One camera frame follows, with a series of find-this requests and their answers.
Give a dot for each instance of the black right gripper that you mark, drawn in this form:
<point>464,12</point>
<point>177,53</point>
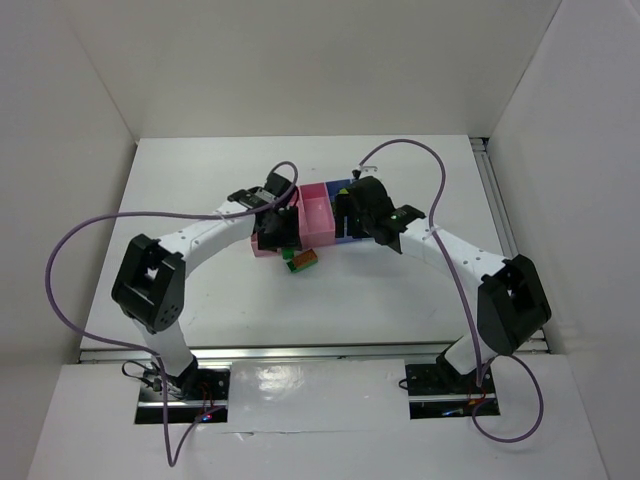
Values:
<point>350,220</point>

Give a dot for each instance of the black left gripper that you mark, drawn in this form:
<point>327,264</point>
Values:
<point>279,232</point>

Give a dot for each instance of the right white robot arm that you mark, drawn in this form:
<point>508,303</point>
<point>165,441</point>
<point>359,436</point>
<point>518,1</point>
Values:
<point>503,298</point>

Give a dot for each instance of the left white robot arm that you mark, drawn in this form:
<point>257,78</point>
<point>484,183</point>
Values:
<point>151,282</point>

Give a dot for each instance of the dark blue bin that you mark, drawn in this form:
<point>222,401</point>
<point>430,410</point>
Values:
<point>333,188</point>

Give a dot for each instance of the large pink bin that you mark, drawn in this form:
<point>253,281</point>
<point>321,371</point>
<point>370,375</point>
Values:
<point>260,247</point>

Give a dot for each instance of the narrow pink bin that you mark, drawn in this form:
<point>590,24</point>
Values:
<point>317,225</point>

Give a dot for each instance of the aluminium side rail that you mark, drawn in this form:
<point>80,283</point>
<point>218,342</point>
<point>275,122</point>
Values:
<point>537,344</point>

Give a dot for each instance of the aluminium front rail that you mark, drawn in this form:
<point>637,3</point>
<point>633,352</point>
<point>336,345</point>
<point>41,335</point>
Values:
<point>336,351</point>

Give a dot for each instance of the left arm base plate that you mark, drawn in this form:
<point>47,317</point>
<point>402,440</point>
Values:
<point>208,397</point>

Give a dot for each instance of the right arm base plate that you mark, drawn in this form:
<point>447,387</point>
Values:
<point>431,398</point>

